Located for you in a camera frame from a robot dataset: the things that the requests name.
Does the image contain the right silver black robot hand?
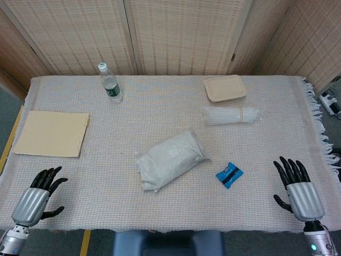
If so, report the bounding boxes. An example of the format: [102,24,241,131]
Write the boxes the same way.
[273,156,326,222]

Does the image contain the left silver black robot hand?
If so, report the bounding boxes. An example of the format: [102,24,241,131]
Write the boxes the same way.
[11,166,69,228]

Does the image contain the transparent plastic bag white contents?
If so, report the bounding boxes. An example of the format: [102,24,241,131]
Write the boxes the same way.
[135,127,211,193]

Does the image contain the blue snack packet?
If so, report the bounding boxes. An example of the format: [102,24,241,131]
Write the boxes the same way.
[215,161,245,190]

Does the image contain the white black device on floor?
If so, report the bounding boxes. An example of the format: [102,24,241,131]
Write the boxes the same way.
[318,77,341,119]

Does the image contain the bundle of clear plastic straws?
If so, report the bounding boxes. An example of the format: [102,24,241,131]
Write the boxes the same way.
[201,105,265,126]

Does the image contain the beige lidded food container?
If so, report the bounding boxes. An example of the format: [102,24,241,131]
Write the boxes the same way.
[204,74,247,103]

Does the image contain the clear plastic water bottle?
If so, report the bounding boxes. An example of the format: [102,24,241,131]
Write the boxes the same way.
[98,62,124,104]

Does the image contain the white woven tablecloth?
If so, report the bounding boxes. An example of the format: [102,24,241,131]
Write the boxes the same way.
[0,75,341,233]

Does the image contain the woven folding screen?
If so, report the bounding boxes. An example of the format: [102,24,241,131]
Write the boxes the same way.
[0,0,341,99]

